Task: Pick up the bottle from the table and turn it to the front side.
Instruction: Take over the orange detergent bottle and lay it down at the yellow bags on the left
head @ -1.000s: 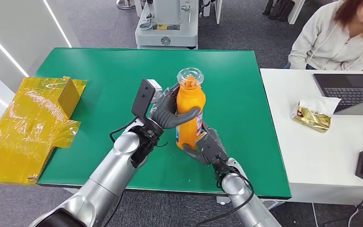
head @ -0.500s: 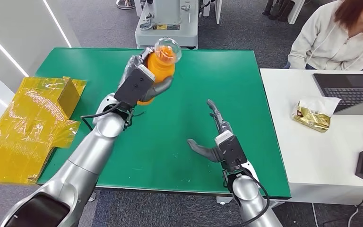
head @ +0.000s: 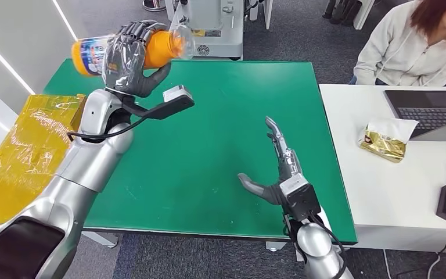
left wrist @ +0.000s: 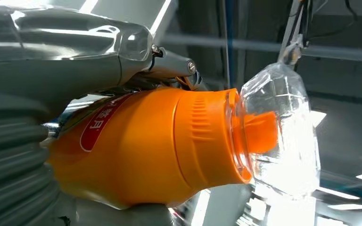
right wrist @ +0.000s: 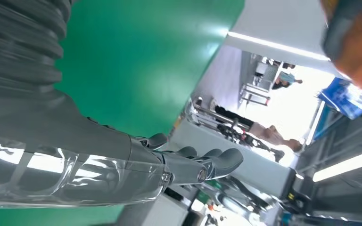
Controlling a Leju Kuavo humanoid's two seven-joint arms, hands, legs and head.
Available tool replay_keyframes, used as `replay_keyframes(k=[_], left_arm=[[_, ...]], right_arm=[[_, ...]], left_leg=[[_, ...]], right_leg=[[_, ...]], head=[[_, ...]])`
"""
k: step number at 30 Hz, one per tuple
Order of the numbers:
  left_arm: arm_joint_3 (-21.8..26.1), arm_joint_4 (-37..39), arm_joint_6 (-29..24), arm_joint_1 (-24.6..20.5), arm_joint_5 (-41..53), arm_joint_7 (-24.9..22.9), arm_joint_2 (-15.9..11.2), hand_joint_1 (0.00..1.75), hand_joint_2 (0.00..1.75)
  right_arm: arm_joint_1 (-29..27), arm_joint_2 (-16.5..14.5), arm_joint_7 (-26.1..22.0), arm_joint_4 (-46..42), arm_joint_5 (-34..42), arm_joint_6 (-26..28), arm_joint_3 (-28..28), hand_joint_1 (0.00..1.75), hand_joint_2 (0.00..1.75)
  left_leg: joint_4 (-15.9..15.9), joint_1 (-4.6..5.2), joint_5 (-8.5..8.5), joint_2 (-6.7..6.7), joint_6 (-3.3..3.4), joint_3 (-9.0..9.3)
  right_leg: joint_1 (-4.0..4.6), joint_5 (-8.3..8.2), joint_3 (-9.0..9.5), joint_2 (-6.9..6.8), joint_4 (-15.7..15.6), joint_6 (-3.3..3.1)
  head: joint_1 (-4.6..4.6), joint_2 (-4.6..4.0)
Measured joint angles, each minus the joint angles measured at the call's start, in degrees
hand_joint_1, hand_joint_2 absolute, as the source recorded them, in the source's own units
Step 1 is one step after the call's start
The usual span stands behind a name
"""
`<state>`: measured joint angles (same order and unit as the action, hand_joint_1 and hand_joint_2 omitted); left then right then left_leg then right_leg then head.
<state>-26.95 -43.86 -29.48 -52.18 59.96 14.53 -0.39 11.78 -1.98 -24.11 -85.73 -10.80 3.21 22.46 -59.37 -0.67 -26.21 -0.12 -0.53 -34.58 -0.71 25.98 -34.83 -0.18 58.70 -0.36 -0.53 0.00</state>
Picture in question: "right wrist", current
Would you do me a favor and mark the blue banner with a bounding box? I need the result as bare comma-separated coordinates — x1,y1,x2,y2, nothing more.
317,77,362,121

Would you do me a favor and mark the distant person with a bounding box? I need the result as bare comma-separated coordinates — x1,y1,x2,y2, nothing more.
271,71,304,91

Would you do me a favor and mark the person in dark trousers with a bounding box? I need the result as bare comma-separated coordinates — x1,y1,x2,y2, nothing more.
214,105,304,155

